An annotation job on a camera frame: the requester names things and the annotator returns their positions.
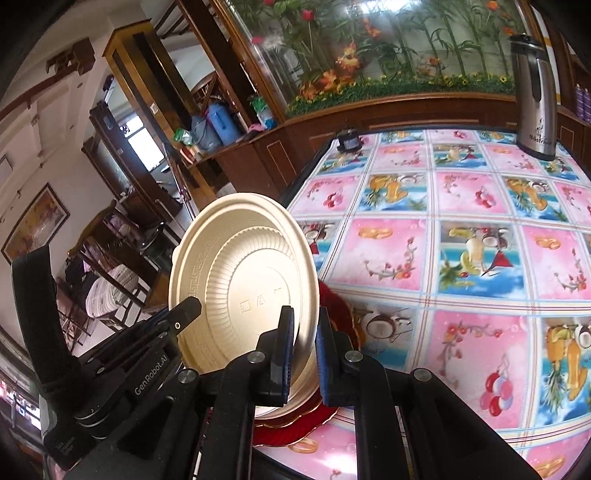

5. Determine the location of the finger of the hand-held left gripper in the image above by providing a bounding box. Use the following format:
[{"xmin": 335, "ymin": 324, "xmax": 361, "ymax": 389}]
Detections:
[{"xmin": 139, "ymin": 296, "xmax": 202, "ymax": 342}]

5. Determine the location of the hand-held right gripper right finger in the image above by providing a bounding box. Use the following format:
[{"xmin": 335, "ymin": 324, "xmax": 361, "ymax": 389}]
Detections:
[{"xmin": 315, "ymin": 307, "xmax": 541, "ymax": 480}]

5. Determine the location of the stainless steel thermos jug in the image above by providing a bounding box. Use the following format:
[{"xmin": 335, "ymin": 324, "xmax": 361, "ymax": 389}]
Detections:
[{"xmin": 509, "ymin": 33, "xmax": 557, "ymax": 161}]

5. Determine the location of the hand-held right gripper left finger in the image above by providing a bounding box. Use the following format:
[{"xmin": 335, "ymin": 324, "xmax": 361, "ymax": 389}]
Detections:
[{"xmin": 69, "ymin": 305, "xmax": 296, "ymax": 480}]

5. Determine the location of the red glass plate gold rim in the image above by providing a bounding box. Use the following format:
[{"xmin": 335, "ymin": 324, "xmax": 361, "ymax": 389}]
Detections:
[{"xmin": 252, "ymin": 281, "xmax": 363, "ymax": 428}]

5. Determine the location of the framed wall picture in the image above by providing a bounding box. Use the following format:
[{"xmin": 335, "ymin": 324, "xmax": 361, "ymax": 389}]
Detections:
[{"xmin": 1, "ymin": 182, "xmax": 70, "ymax": 265}]

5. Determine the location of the tall wooden cabinet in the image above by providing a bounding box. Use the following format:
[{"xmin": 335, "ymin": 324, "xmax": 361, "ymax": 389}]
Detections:
[{"xmin": 102, "ymin": 21, "xmax": 199, "ymax": 139}]

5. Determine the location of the wooden chair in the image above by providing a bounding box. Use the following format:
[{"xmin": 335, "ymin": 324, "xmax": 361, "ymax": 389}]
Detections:
[{"xmin": 65, "ymin": 198, "xmax": 158, "ymax": 333}]

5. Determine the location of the glass artificial flower display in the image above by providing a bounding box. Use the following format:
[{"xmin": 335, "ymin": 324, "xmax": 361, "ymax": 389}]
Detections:
[{"xmin": 222, "ymin": 0, "xmax": 555, "ymax": 116}]

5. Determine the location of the light blue thermos jug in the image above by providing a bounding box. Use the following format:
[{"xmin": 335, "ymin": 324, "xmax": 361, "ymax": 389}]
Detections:
[{"xmin": 190, "ymin": 115, "xmax": 220, "ymax": 152}]

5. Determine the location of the green plastic bottle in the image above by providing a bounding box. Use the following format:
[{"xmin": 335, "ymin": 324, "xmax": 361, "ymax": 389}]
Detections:
[{"xmin": 248, "ymin": 95, "xmax": 278, "ymax": 131}]

